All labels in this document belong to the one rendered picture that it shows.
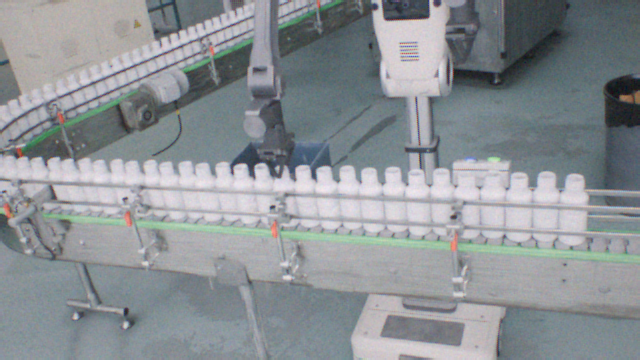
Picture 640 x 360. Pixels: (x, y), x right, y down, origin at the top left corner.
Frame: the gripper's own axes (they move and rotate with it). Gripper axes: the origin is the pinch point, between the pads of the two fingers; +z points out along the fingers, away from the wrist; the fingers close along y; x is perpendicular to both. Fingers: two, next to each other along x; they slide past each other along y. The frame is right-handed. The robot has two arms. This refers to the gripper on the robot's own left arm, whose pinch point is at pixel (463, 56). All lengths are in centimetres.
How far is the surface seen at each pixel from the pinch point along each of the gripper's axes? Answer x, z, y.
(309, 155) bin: 63, 50, 43
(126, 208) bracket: 89, 32, -27
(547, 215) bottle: -20.5, 31.8, -18.0
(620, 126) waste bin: -48, 90, 159
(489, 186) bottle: -7.6, 25.6, -16.9
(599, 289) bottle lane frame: -33, 49, -21
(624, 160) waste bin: -52, 107, 158
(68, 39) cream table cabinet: 350, 60, 251
